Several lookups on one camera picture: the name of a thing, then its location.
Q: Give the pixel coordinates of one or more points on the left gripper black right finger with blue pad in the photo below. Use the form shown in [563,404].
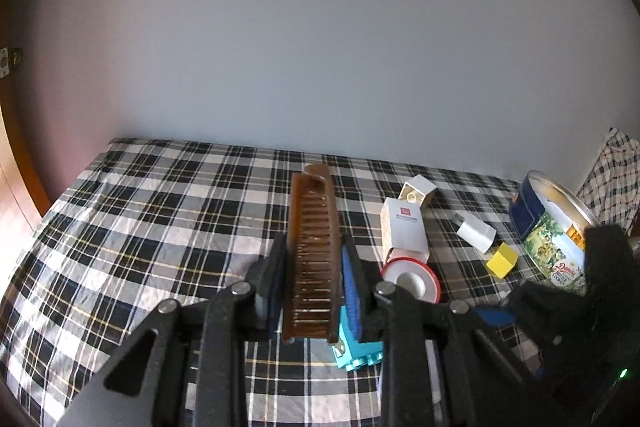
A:
[365,318]

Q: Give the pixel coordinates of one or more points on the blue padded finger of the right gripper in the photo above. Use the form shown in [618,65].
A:
[496,315]

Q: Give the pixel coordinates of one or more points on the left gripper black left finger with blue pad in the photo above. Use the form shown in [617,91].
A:
[267,275]

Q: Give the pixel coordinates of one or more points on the brown wooden comb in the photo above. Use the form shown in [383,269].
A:
[312,293]

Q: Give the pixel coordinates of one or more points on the yellow cube block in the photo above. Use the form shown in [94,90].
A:
[502,261]

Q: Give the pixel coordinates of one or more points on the red white tape roll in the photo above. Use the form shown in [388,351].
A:
[414,276]

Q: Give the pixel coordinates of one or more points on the white box red logo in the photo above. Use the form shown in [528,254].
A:
[403,232]

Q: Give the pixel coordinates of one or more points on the teal toy brick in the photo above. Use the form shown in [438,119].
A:
[349,353]

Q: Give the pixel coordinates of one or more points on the white charger plug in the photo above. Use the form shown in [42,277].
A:
[474,231]

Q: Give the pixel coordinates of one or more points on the white toy brick sun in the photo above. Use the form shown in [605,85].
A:
[418,190]

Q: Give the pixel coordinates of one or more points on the round cookie tin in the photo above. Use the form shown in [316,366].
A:
[551,223]

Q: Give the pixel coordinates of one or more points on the black white plaid cloth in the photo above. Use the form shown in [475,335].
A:
[149,220]

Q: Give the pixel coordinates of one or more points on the plaid pillow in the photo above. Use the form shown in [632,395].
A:
[611,189]

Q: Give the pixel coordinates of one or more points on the wooden door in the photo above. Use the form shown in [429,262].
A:
[23,199]

